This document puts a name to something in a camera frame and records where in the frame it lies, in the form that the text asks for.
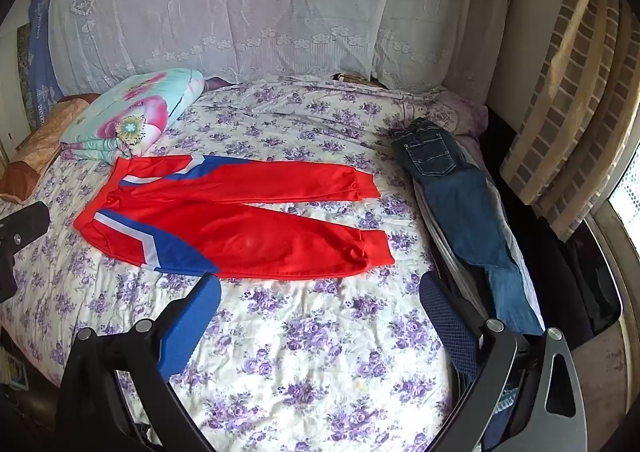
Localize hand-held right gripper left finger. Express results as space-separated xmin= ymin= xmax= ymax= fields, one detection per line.
xmin=55 ymin=273 xmax=223 ymax=452

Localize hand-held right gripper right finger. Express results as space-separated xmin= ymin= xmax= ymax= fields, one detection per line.
xmin=419 ymin=272 xmax=588 ymax=452

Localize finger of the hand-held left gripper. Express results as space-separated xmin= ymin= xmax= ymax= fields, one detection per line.
xmin=0 ymin=201 xmax=52 ymax=305

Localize red pants with blue stripes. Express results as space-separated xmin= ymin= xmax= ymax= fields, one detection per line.
xmin=73 ymin=155 xmax=396 ymax=280

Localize brown satin pillow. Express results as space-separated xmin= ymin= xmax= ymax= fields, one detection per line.
xmin=0 ymin=94 xmax=102 ymax=204

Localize pile of folded clothes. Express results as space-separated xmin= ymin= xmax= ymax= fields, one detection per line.
xmin=412 ymin=142 xmax=548 ymax=438

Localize blue denim jeans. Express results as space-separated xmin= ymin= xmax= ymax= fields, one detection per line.
xmin=389 ymin=117 xmax=546 ymax=337

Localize purple floral bed sheet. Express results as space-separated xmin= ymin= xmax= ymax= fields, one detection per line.
xmin=0 ymin=75 xmax=488 ymax=452

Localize dark furniture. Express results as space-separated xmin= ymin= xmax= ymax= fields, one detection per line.
xmin=562 ymin=219 xmax=624 ymax=339

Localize teal pink floral folded quilt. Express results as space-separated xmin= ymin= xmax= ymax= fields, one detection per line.
xmin=60 ymin=68 xmax=205 ymax=164

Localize blue printed cloth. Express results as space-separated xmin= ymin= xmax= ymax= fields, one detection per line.
xmin=27 ymin=0 xmax=63 ymax=120

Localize lavender pillow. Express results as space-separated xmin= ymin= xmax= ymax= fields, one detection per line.
xmin=400 ymin=90 xmax=489 ymax=139

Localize brick pattern curtain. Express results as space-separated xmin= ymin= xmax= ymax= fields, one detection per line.
xmin=500 ymin=0 xmax=637 ymax=243

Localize white lace bedding cover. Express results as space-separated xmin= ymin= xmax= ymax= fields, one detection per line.
xmin=47 ymin=0 xmax=523 ymax=93

